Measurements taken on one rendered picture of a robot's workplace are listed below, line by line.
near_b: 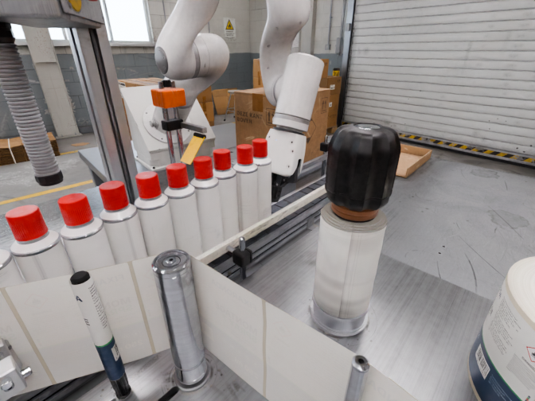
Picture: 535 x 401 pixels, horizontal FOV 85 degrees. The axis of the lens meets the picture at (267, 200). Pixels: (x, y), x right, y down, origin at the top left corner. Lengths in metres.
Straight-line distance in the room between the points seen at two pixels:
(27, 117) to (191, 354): 0.37
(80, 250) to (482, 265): 0.78
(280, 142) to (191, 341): 0.46
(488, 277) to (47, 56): 5.68
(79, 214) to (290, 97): 0.46
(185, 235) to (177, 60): 0.54
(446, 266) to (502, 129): 3.96
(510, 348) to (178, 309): 0.35
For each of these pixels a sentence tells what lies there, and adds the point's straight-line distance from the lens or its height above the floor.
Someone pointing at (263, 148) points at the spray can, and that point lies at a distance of 0.62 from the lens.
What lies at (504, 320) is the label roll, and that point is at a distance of 0.43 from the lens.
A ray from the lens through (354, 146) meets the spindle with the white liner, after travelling 0.33.
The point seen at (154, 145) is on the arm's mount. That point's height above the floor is 0.93.
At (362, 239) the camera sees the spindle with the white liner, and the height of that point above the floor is 1.05.
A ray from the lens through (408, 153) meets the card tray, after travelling 1.50.
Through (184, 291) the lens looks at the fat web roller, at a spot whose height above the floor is 1.04.
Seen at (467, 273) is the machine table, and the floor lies 0.83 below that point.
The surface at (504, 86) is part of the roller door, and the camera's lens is 4.61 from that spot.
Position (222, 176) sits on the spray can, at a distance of 0.56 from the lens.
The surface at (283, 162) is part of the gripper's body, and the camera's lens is 0.67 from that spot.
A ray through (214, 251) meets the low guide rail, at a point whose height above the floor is 0.91.
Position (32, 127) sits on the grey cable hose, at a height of 1.16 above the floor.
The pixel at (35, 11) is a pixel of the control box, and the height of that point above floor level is 1.29.
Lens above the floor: 1.26
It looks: 27 degrees down
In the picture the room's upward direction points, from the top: straight up
